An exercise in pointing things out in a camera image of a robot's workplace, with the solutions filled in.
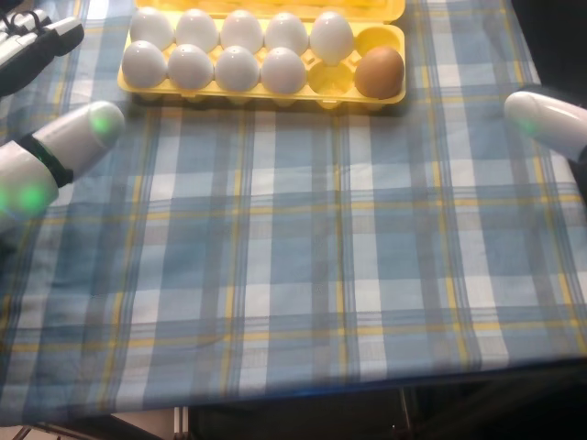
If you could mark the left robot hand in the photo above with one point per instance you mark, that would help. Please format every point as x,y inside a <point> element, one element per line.
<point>62,28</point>

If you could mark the brown egg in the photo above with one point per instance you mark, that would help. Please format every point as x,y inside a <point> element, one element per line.
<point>380,72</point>

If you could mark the yellow egg carton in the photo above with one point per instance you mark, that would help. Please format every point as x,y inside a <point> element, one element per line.
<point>330,82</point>

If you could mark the blue plaid tablecloth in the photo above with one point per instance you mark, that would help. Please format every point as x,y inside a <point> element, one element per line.
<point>293,252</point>

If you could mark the metal table leg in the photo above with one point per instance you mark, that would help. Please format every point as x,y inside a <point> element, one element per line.
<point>180,424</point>

